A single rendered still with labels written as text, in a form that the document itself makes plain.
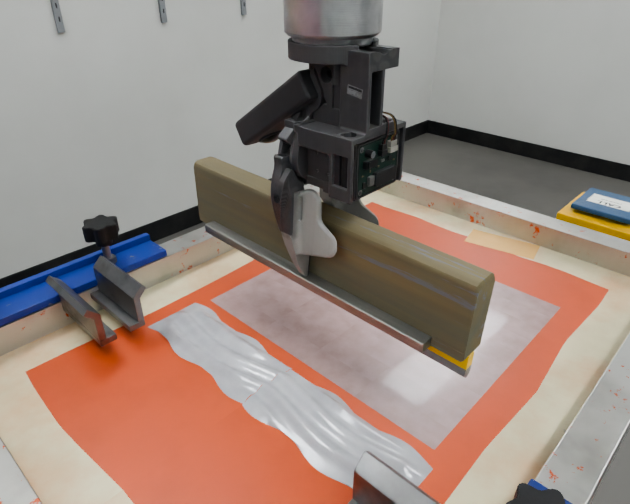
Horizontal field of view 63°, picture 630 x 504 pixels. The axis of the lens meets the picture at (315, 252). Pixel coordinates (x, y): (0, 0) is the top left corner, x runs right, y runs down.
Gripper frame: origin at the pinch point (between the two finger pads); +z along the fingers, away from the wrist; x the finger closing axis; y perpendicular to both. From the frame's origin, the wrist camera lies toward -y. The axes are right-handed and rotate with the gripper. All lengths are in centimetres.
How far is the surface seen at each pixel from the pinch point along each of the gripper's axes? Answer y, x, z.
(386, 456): 14.2, -6.0, 12.8
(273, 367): -1.7, -4.9, 13.1
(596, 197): 9, 64, 12
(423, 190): -13.4, 42.2, 10.6
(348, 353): 2.6, 2.7, 13.5
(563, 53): -100, 353, 33
